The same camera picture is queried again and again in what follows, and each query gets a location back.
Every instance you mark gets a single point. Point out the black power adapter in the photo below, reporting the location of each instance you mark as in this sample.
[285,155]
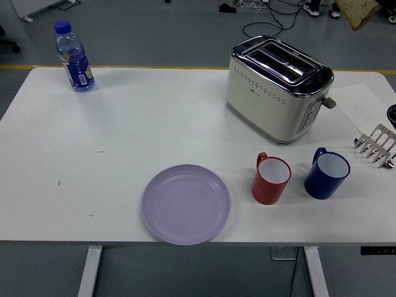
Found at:
[227,7]

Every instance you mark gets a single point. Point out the metal toast rack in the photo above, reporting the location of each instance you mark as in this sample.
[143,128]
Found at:
[376,147]

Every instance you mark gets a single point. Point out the purple plate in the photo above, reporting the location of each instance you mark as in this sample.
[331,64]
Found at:
[186,204]

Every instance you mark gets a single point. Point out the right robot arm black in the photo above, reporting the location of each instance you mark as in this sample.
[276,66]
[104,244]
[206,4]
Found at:
[393,117]

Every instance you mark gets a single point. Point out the slice of toast bread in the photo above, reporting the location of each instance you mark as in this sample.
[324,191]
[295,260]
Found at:
[359,12]

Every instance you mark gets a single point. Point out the blue labelled water bottle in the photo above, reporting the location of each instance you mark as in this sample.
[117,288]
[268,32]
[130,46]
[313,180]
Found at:
[77,65]

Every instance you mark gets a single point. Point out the cream and chrome toaster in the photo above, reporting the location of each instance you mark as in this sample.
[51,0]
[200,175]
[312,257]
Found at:
[272,102]

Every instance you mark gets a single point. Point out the grey toaster lever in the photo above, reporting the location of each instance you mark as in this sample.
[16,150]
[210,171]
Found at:
[329,102]

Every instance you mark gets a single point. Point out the white furniture base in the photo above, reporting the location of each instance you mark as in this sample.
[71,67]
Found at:
[28,10]

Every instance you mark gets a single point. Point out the white paper sheet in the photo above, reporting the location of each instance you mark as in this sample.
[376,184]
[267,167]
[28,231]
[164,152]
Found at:
[359,102]

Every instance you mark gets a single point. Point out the grey chair caster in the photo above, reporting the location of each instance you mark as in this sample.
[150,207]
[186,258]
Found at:
[392,18]

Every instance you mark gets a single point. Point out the red mug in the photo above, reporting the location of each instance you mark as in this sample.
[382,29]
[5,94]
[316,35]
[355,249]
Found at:
[267,188]

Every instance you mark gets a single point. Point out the person's shoe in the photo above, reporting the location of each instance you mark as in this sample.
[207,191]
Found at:
[311,7]
[334,10]

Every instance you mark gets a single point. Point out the grey under-table box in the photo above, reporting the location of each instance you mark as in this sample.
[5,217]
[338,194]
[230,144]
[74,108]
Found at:
[281,253]

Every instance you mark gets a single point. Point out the black table control panel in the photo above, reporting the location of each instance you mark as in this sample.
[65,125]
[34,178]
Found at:
[377,251]

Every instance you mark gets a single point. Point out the white table leg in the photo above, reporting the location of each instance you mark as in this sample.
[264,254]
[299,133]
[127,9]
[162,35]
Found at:
[316,272]
[90,272]

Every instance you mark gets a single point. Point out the black office chair base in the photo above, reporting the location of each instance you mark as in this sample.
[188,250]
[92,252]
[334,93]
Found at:
[9,44]

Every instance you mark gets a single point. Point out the blue mug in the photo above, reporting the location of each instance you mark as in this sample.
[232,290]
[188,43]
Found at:
[321,184]

